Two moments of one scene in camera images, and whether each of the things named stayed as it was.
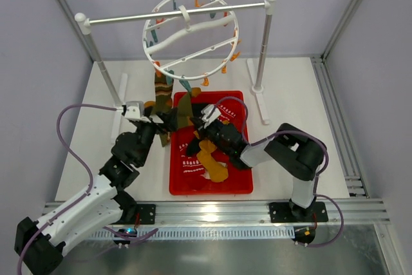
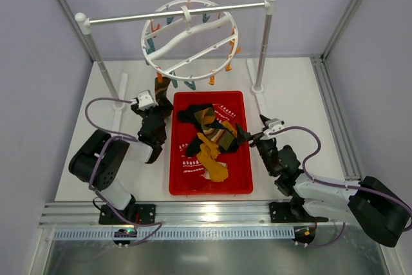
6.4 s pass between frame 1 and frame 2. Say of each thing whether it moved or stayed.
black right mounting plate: stayed
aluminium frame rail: stayed
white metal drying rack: stayed
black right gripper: moved
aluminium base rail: stayed
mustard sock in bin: stayed
